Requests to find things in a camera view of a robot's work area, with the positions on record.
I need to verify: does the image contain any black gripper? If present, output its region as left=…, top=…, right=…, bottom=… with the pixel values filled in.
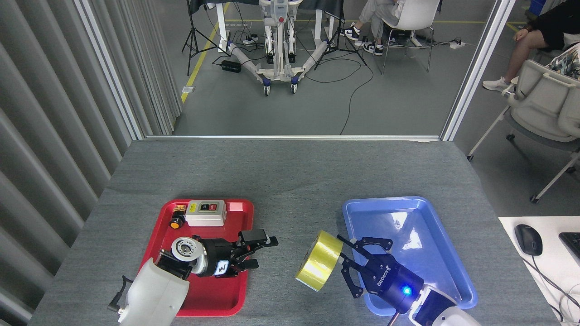
left=336, top=234, right=425, bottom=313
left=203, top=229, right=279, bottom=278

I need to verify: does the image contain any yellow tape roll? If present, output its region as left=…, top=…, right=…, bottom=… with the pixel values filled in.
left=295, top=230, right=343, bottom=292

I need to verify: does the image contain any red plastic tray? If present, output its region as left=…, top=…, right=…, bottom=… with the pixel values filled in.
left=138, top=198, right=254, bottom=317

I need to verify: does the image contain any blue plastic tray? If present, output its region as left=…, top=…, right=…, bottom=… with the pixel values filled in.
left=342, top=196, right=479, bottom=316

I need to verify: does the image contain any black computer mouse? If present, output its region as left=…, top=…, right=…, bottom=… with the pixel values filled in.
left=514, top=224, right=543, bottom=257

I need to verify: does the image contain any white stand on wheels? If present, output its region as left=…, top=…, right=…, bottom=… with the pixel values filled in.
left=227, top=0, right=331, bottom=96

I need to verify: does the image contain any white desk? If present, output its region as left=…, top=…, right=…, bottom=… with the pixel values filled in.
left=498, top=216, right=580, bottom=324

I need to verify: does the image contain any black keyboard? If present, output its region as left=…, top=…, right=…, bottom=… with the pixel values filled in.
left=558, top=232, right=580, bottom=261

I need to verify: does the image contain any black tripod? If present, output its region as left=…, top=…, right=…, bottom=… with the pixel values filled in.
left=181, top=0, right=227, bottom=77
left=314, top=14, right=368, bottom=71

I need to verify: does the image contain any grey office chair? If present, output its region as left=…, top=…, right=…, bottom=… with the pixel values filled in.
left=467, top=41, right=580, bottom=204

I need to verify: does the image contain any white plastic chair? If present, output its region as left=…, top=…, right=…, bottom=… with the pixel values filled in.
left=372, top=0, right=442, bottom=76

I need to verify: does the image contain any person on white chair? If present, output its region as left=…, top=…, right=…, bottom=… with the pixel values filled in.
left=340, top=0, right=408, bottom=57

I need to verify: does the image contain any patterned fabric on chair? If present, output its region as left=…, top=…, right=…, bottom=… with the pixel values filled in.
left=544, top=44, right=580, bottom=81

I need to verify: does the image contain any person in black top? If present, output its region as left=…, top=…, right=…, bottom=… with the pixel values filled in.
left=482, top=0, right=580, bottom=93

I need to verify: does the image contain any blue crate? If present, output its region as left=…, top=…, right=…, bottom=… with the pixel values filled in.
left=528, top=0, right=552, bottom=17

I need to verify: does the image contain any white push button switch box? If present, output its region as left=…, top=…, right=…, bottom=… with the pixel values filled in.
left=185, top=200, right=227, bottom=227

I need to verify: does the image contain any black floor cable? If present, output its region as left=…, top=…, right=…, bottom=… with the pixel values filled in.
left=304, top=45, right=374, bottom=135

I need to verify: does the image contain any black mouse cable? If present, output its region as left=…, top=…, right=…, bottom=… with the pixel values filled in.
left=528, top=256, right=580, bottom=317

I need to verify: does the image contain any silver aluminium post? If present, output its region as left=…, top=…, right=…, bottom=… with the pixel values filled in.
left=75, top=0, right=145, bottom=141
left=440, top=0, right=517, bottom=142

